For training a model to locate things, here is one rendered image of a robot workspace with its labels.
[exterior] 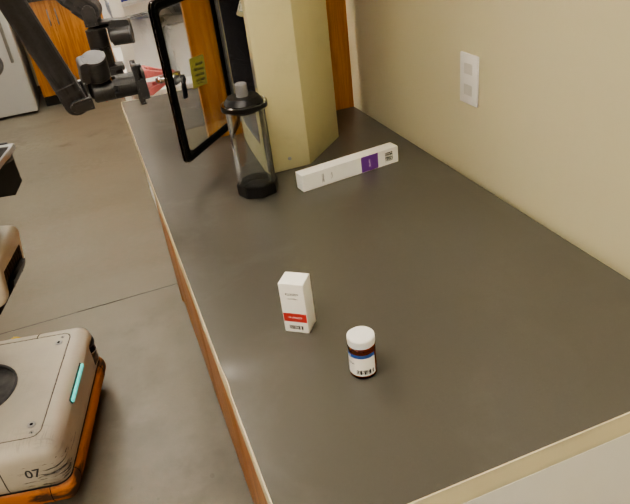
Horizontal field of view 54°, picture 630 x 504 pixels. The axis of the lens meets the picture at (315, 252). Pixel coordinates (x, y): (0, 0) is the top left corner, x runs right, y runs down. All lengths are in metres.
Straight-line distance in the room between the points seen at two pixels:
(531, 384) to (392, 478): 0.26
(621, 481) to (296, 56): 1.13
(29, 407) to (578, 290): 1.66
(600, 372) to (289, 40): 1.02
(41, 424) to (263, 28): 1.32
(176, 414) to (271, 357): 1.38
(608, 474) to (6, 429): 1.68
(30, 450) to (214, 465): 0.56
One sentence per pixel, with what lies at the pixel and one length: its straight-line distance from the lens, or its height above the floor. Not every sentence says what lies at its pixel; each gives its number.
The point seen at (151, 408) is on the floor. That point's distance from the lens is 2.42.
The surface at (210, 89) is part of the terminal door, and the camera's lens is 1.78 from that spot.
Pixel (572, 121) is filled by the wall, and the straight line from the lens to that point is 1.25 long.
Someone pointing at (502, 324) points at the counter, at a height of 0.94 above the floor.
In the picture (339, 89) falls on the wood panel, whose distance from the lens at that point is 2.06.
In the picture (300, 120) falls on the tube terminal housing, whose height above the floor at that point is 1.06.
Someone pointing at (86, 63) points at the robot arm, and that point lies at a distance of 1.63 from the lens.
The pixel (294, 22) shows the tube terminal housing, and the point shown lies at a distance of 1.58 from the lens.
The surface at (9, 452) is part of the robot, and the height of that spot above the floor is 0.27.
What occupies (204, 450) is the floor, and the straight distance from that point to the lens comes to 2.21.
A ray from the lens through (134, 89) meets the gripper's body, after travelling 1.68.
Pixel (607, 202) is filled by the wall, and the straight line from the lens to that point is 1.23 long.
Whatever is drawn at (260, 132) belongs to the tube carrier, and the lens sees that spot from 1.47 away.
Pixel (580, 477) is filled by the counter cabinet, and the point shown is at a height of 0.85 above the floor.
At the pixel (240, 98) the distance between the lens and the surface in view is 1.46.
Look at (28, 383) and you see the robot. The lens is 2.29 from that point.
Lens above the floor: 1.58
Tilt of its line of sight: 31 degrees down
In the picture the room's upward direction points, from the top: 7 degrees counter-clockwise
